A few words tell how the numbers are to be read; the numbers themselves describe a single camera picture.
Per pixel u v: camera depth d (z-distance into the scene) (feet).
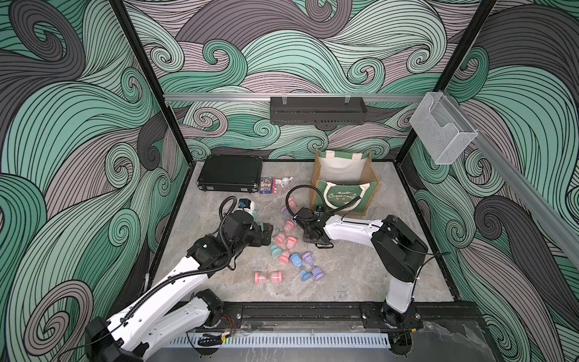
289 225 3.03
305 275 2.61
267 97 3.05
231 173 3.61
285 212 2.54
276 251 2.80
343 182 3.48
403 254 1.56
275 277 2.61
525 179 1.97
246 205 2.15
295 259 2.76
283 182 3.52
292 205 3.30
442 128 2.57
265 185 3.52
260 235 2.15
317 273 2.61
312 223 2.37
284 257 2.73
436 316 2.44
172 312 1.81
